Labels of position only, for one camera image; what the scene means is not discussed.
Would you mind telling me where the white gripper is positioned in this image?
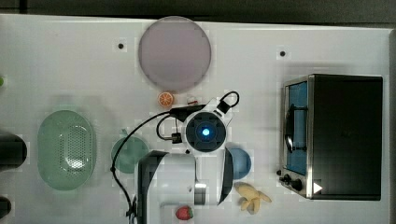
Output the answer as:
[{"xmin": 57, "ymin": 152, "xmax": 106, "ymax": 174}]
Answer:
[{"xmin": 182, "ymin": 98, "xmax": 233, "ymax": 153}]

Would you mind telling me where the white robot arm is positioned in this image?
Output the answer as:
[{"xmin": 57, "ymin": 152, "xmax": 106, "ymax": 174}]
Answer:
[{"xmin": 130, "ymin": 99, "xmax": 233, "ymax": 224}]

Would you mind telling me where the green strainer basket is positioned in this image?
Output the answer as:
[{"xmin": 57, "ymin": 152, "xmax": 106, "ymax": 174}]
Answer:
[{"xmin": 37, "ymin": 110, "xmax": 96, "ymax": 190}]

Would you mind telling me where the blue cup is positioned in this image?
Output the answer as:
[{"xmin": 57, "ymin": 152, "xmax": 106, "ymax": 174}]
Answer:
[{"xmin": 230, "ymin": 148, "xmax": 251, "ymax": 179}]

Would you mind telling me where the orange slice toy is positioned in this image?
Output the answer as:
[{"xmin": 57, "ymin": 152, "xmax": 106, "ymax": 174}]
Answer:
[{"xmin": 157, "ymin": 91, "xmax": 175, "ymax": 108}]

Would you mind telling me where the green mug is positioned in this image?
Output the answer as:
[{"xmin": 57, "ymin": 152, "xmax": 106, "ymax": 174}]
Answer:
[{"xmin": 115, "ymin": 134, "xmax": 149, "ymax": 174}]

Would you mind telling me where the red strawberry toy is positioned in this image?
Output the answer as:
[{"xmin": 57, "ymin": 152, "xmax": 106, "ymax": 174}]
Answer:
[{"xmin": 176, "ymin": 205, "xmax": 193, "ymax": 220}]

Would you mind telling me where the grey round plate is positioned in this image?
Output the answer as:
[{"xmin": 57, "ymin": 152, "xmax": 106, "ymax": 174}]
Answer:
[{"xmin": 138, "ymin": 16, "xmax": 211, "ymax": 91}]

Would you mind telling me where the black toaster oven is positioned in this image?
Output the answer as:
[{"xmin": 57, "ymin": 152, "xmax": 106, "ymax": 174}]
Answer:
[{"xmin": 276, "ymin": 74, "xmax": 383, "ymax": 201}]

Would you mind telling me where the black pot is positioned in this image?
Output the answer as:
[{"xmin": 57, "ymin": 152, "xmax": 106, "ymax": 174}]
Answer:
[{"xmin": 0, "ymin": 133, "xmax": 27, "ymax": 172}]

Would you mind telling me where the dark round object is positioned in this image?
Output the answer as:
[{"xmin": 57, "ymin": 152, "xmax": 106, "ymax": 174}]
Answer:
[{"xmin": 0, "ymin": 197, "xmax": 12, "ymax": 218}]

